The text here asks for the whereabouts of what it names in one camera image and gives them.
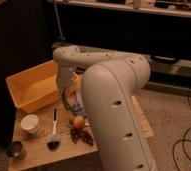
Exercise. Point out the white plastic cup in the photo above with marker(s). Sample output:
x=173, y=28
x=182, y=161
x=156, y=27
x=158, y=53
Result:
x=30, y=123

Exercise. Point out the orange peach fruit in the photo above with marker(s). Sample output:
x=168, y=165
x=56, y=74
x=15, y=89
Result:
x=78, y=122

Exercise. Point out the yellow plastic bin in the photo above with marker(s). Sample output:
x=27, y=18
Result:
x=34, y=88

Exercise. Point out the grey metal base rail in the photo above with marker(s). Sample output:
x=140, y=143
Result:
x=169, y=66

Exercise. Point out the metal pole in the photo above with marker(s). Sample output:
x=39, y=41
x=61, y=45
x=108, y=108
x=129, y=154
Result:
x=61, y=36

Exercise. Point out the green pepper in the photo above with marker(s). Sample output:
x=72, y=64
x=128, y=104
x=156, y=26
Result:
x=64, y=100

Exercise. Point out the wooden shelf board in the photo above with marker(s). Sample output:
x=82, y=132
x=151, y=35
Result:
x=128, y=8

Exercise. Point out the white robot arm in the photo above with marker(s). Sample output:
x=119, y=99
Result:
x=108, y=83

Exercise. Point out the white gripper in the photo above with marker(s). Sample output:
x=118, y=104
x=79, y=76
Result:
x=65, y=77

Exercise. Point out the dark grape bunch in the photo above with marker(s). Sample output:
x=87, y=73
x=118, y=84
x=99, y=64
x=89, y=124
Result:
x=77, y=134

